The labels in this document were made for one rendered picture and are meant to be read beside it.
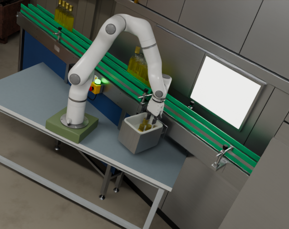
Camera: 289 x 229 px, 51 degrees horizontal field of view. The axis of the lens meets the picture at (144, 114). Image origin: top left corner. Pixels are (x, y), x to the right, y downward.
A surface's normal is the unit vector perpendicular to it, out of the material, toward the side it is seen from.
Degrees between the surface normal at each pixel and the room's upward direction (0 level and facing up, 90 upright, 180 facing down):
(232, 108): 90
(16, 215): 0
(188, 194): 90
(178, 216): 90
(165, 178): 0
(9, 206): 0
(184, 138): 90
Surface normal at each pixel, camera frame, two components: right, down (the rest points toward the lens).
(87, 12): -0.36, 0.40
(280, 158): -0.69, 0.21
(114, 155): 0.26, -0.82
